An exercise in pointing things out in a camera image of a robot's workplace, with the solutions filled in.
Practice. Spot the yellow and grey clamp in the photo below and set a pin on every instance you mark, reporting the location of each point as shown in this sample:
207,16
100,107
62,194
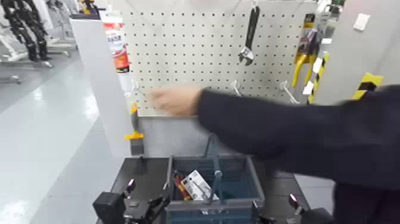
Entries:
136,137

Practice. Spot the yellow black hazard corner guard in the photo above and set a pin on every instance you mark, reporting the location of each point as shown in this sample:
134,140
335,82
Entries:
320,70
367,84

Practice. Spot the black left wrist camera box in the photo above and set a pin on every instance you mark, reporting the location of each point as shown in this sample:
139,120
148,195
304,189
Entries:
108,207

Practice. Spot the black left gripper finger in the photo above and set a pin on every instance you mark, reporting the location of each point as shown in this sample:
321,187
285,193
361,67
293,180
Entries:
130,187
160,204

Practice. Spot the black adjustable wrench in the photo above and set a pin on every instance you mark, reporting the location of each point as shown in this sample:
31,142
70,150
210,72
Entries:
250,34

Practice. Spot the white pegboard hook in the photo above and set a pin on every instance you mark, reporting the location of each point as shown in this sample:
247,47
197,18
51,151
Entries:
287,90
236,87
134,86

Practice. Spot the dark navy sleeved forearm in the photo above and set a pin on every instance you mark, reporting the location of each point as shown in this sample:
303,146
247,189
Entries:
297,134

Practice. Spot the black humanoid robot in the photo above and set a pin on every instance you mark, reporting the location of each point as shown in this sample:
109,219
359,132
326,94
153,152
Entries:
26,28

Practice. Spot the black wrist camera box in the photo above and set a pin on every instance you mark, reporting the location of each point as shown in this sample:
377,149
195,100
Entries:
108,207
317,217

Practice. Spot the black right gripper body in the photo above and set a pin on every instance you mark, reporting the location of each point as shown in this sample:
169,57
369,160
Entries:
282,220

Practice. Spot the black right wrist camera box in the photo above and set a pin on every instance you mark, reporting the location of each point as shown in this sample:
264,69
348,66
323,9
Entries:
317,217

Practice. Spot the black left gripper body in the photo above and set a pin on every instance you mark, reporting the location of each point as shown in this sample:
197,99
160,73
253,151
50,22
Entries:
139,211

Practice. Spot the white wall switch plate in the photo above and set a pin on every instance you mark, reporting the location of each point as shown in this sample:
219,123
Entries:
362,22

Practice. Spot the white partition panel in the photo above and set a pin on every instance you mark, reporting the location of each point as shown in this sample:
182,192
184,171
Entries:
97,78

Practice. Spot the person's bare hand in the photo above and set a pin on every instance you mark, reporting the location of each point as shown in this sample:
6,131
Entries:
176,100

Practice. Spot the yellow pliers in package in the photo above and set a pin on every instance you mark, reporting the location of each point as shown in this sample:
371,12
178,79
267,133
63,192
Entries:
304,53

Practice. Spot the teal grey plastic crate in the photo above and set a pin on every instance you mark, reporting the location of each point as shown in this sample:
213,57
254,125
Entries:
247,187

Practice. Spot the white packaged tool card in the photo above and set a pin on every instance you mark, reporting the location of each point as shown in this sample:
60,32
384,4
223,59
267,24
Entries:
197,186

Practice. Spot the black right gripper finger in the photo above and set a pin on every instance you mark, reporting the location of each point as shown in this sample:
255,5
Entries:
258,215
294,202

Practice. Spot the white red sealant tube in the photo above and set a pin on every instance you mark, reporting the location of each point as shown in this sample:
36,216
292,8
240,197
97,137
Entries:
117,43

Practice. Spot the beige pegboard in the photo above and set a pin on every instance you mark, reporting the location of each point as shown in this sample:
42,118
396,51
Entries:
203,47

